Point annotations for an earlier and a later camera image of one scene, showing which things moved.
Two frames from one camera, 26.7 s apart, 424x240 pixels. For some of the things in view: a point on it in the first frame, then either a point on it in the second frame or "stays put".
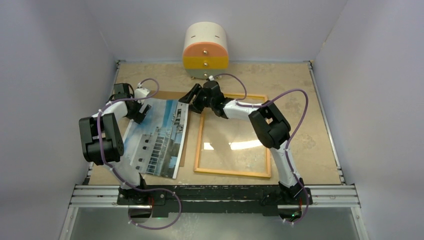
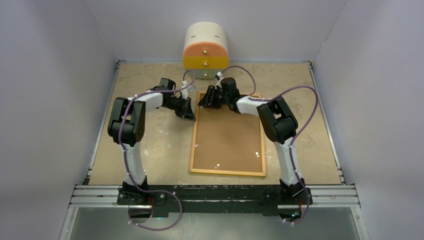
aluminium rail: (92, 196) stays put
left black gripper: (137, 116) → (186, 111)
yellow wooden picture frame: (232, 146) stays put
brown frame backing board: (173, 95) → (227, 141)
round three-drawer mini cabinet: (205, 50) stays put
